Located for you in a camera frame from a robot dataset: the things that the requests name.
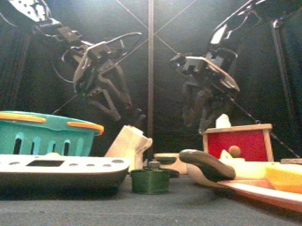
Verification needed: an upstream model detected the white toy detergent bottle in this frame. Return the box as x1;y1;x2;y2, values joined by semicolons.
105;124;154;172

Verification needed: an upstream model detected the small white toy bottle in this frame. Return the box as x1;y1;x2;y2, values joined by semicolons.
216;113;233;129

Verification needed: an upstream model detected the red wooden box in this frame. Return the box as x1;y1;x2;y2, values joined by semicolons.
202;123;276;163

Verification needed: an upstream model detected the small wooden ball knob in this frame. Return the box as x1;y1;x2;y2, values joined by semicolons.
228;145;244;158

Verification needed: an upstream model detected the small white toy cup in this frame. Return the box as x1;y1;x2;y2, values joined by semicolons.
153;152;189;176

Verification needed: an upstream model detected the cream white toy piece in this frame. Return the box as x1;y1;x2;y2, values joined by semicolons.
218;149;281;181

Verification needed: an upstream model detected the white and black toy tray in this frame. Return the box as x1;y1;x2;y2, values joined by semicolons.
0;154;133;193

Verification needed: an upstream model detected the small green square bottle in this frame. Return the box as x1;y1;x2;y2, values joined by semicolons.
130;161;173;195

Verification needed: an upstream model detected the wooden serving tray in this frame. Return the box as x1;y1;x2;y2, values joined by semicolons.
186;163;302;214

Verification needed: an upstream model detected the vertical metal frame pole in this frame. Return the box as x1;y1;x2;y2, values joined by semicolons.
146;0;157;162

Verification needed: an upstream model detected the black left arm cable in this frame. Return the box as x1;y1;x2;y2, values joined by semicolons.
103;31;145;66

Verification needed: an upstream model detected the teal basket with orange handles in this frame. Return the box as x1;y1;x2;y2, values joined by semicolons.
0;110;106;157

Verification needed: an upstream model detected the black side frame post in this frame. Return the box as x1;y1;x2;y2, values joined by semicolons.
270;17;297;124

